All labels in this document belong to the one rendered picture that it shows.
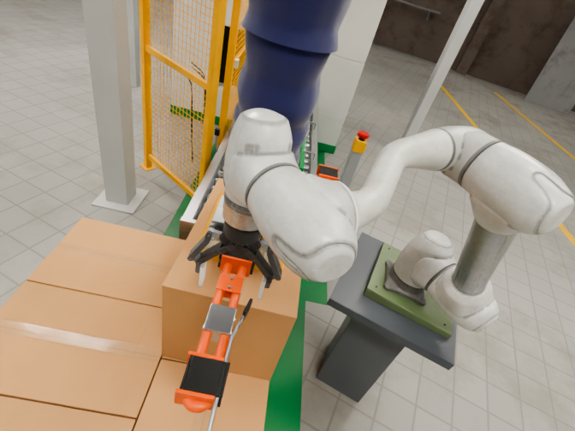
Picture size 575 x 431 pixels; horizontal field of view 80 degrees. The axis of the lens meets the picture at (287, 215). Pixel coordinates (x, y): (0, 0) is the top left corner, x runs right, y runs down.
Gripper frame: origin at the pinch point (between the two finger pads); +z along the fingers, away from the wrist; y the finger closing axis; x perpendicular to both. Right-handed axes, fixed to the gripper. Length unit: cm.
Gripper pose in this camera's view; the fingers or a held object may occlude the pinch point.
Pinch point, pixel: (231, 285)
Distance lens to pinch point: 79.9
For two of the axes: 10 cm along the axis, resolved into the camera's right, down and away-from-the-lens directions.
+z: -2.3, 7.6, 6.1
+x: -0.9, 6.1, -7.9
